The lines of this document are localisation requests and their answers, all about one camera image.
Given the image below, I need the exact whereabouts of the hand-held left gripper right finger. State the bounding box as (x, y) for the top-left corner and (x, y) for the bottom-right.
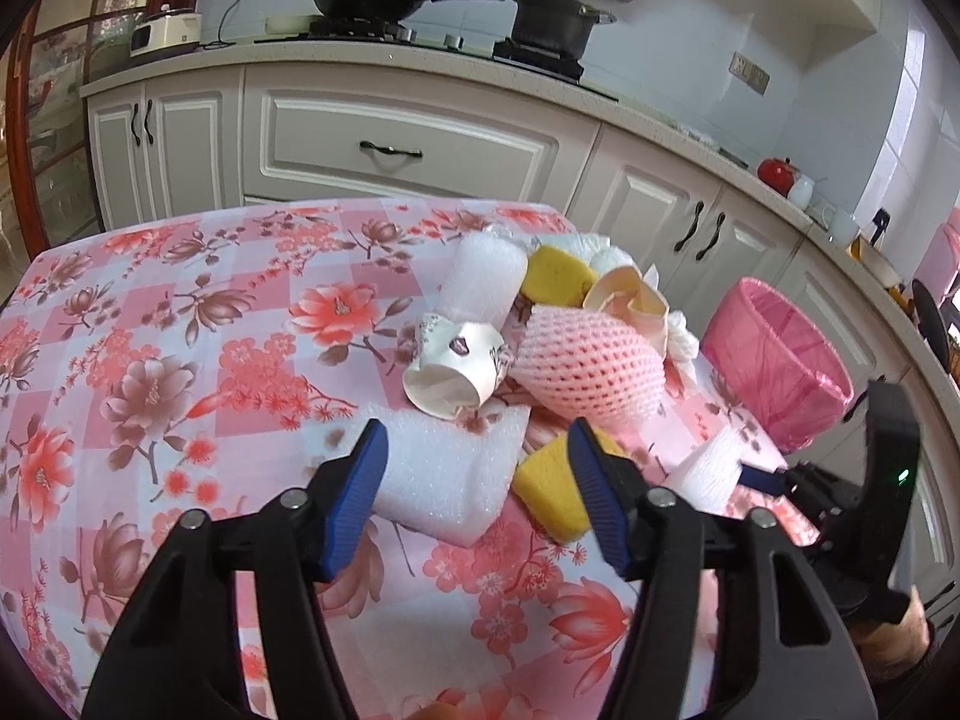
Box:
(566, 418), (878, 720)

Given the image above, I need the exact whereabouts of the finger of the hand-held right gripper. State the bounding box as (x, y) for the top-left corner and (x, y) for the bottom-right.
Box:
(737, 463), (830, 518)

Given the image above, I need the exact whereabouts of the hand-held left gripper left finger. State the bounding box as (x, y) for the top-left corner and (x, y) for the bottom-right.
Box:
(81, 418), (389, 720)

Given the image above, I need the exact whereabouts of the small white foam roll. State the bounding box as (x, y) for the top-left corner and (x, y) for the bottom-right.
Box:
(664, 427), (747, 511)

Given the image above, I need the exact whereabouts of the trash bin with pink liner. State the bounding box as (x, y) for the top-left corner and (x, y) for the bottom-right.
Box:
(701, 276), (856, 451)

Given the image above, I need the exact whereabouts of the white foam sheet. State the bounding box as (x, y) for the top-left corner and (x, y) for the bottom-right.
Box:
(330, 401), (532, 548)

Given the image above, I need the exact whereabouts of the pink foam fruit net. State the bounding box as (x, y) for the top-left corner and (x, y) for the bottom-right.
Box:
(517, 304), (667, 425)

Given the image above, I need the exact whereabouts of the crushed printed paper cup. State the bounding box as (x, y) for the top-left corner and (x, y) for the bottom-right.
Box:
(403, 315), (518, 421)

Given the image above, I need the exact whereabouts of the white plastic bag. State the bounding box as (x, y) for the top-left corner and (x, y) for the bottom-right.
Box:
(536, 231), (638, 275)

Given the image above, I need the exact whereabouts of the person's right hand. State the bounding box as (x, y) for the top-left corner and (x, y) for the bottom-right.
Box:
(851, 589), (935, 683)

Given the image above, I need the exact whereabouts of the yellow sponge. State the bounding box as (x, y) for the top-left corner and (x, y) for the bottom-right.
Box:
(521, 244), (601, 308)
(512, 439), (627, 543)

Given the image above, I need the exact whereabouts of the dark round pan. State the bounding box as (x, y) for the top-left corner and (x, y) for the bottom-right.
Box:
(911, 277), (952, 376)

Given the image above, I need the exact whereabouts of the white cabinet door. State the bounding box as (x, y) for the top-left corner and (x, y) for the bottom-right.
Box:
(88, 82), (151, 230)
(566, 127), (721, 293)
(701, 191), (815, 316)
(142, 71), (245, 222)
(780, 247), (912, 466)

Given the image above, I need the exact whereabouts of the white foam fruit net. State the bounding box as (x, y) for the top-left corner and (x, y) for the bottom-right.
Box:
(664, 311), (702, 361)

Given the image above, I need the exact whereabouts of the crumpled cream paper cup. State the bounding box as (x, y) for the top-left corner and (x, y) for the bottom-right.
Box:
(583, 264), (672, 353)

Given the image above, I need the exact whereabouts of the white mug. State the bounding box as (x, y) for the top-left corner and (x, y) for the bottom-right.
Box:
(821, 206), (860, 248)

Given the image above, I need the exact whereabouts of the pink floral tablecloth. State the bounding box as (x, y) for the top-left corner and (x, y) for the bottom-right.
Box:
(0, 199), (826, 720)

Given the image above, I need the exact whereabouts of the large white foam roll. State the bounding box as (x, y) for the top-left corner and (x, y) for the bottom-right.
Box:
(439, 232), (530, 327)

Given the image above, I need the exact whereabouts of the red jar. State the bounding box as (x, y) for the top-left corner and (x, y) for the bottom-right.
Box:
(757, 157), (797, 196)

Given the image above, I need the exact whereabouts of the white cabinet drawer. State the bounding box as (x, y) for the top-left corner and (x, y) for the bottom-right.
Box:
(244, 67), (601, 203)

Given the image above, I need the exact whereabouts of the black gas stove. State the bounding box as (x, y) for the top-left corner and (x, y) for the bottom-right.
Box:
(255, 15), (620, 102)

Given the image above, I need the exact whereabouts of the black cooking pot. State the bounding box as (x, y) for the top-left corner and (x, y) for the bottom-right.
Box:
(504, 0), (617, 50)

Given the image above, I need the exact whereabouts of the black wok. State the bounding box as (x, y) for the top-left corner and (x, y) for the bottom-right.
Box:
(311, 0), (507, 22)

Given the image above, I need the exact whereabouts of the white kitchen appliance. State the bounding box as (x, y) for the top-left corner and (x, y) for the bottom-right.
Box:
(129, 7), (205, 57)

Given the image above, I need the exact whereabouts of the wooden framed glass door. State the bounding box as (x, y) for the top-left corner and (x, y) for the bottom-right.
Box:
(0, 0), (211, 256)

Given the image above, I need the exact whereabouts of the grey wall outlet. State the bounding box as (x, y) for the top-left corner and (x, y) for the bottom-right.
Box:
(731, 52), (771, 95)

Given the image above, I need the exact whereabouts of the black power cable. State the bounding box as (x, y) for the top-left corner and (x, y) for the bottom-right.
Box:
(199, 0), (248, 50)

